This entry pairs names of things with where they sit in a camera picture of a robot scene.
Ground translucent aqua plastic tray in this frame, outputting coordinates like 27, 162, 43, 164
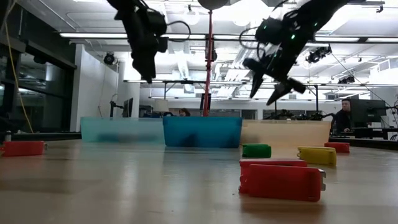
80, 116, 165, 144

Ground yellow cable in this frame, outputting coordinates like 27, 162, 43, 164
2, 0, 34, 134

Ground black track light cluster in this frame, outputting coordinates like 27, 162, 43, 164
337, 75, 356, 85
305, 45, 333, 65

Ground green stapler remover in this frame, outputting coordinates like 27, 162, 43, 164
242, 143, 272, 159

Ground ceiling light strip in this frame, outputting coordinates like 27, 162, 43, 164
167, 33, 206, 40
58, 32, 128, 39

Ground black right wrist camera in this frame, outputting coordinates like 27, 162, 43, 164
254, 17, 284, 44

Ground black desk monitor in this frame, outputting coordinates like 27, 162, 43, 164
350, 98, 387, 124

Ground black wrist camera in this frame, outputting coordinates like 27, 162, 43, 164
146, 8, 169, 53
254, 17, 284, 44

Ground background black robot arms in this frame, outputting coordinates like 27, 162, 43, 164
264, 108, 338, 121

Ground black upright screen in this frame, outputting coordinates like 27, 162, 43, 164
199, 93, 213, 111

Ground round white ceiling lamp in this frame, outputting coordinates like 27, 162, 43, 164
183, 4, 200, 26

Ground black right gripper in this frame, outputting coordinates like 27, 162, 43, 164
242, 34, 312, 106

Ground red stapler remover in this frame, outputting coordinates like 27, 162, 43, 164
238, 159, 327, 203
323, 142, 351, 154
0, 140, 48, 157

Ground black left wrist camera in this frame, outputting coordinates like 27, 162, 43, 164
146, 8, 169, 53

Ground yellow stapler remover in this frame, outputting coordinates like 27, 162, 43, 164
297, 146, 338, 167

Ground black monitor on arm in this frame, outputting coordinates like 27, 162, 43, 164
109, 97, 134, 118

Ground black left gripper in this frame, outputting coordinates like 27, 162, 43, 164
117, 9, 159, 84

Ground black metal gantry frame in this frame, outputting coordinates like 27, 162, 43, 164
123, 79, 321, 113

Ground blue plastic bin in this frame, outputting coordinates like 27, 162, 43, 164
162, 116, 243, 149

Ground red desk lamp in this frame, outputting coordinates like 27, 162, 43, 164
197, 0, 229, 118

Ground dark office desk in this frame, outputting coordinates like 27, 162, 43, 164
329, 126, 398, 141

